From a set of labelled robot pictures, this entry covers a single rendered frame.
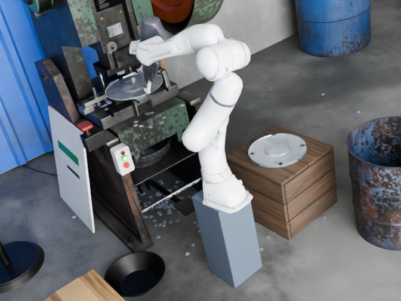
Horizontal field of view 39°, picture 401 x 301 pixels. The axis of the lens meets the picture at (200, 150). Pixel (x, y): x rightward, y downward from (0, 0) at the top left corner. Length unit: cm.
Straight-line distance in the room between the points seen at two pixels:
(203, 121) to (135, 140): 67
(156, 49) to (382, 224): 127
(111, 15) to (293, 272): 145
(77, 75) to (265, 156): 104
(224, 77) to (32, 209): 189
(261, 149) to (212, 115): 77
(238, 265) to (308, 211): 50
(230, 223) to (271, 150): 56
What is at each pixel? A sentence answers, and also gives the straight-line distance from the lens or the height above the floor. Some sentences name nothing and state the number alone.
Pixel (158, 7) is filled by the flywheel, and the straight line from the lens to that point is 300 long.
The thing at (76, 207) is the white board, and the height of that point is 5.
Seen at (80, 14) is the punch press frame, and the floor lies 120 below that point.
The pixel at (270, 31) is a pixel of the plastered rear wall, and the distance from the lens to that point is 496.
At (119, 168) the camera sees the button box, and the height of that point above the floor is 54.
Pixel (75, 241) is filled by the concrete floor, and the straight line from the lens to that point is 319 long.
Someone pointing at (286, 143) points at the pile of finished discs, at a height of 36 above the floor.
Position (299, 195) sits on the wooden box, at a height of 21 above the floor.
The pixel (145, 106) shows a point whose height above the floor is 68.
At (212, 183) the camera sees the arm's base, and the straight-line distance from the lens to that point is 233.
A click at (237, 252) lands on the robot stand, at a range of 253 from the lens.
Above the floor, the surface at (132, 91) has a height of 78.
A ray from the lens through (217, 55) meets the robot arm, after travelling 201.
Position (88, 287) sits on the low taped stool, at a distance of 238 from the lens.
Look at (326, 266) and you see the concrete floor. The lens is 269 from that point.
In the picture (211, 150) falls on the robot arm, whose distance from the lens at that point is 228.
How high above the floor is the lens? 188
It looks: 31 degrees down
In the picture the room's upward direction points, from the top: 13 degrees counter-clockwise
